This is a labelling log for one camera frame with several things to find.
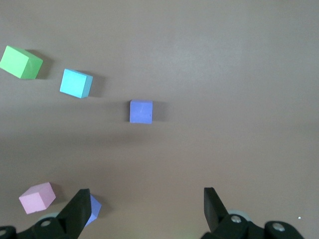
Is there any green foam cube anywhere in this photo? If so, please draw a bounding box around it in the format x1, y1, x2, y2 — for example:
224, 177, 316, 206
0, 45, 43, 80

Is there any cyan foam cube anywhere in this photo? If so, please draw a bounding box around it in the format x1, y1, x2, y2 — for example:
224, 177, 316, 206
59, 68, 94, 99

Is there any purple foam cube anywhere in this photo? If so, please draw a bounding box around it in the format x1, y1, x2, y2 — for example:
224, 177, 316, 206
129, 100, 154, 123
83, 194, 102, 228

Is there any pink foam cube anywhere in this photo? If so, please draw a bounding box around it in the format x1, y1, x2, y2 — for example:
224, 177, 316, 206
18, 182, 56, 215

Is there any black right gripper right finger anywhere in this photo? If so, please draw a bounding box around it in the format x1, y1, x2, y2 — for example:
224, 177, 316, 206
201, 187, 305, 239

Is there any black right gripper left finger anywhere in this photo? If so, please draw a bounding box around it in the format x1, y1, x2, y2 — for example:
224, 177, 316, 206
0, 188, 92, 239

